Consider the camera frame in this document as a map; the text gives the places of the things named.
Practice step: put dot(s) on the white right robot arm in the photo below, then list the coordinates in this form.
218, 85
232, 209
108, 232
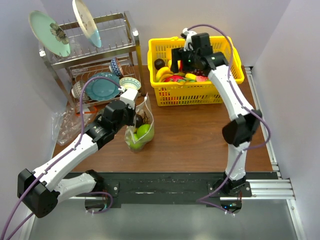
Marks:
244, 121

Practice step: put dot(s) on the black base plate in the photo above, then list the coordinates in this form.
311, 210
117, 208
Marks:
167, 188

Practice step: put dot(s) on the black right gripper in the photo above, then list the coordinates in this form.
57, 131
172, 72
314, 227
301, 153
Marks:
178, 54

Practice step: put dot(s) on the yellow lemon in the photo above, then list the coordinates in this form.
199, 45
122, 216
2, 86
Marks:
190, 76

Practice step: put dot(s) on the green apple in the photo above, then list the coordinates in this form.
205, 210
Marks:
142, 130
136, 144

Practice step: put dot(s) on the cream and blue plate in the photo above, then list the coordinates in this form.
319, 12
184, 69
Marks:
86, 23

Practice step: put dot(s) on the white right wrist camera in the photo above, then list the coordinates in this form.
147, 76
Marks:
187, 35

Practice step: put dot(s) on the dark mangosteen front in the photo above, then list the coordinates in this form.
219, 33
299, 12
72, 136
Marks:
139, 120

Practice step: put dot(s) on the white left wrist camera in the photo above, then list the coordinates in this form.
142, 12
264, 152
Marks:
129, 97

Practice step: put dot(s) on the watermelon slice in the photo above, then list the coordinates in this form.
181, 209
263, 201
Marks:
201, 79

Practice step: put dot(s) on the clear polka dot zip bag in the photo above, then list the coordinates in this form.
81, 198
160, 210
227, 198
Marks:
145, 110

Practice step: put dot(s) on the red dragon fruit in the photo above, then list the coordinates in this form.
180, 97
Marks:
174, 78

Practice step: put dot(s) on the dark mangosteen back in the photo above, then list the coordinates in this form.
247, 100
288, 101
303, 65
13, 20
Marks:
159, 63

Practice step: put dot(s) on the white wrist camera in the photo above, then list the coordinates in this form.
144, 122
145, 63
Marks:
187, 35
129, 97

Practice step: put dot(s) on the small banana bunch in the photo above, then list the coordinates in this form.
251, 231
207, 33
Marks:
162, 74

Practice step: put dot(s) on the teal scalloped plate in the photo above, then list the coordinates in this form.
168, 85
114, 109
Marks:
101, 90

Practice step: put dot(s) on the spare clear plastic bags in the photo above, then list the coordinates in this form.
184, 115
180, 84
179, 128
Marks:
67, 124

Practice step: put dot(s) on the yellow teal patterned bowl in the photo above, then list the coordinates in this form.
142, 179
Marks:
130, 83

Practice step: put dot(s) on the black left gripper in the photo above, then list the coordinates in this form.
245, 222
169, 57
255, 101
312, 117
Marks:
132, 113

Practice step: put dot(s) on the yellow plastic basket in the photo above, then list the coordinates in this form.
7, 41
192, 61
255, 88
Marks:
178, 93

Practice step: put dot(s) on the grey patterned bowl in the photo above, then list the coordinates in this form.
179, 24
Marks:
77, 90

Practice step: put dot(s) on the dark mangosteen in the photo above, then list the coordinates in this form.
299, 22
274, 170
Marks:
159, 63
139, 120

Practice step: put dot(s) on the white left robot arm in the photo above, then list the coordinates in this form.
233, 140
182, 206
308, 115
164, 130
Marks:
46, 186

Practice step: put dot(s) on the blue zigzag bowl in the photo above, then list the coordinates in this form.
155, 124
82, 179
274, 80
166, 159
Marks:
116, 68

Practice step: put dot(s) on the mint green flower plate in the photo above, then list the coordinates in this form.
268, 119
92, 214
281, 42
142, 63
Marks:
49, 33

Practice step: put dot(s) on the metal dish rack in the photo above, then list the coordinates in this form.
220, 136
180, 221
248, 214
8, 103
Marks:
120, 39

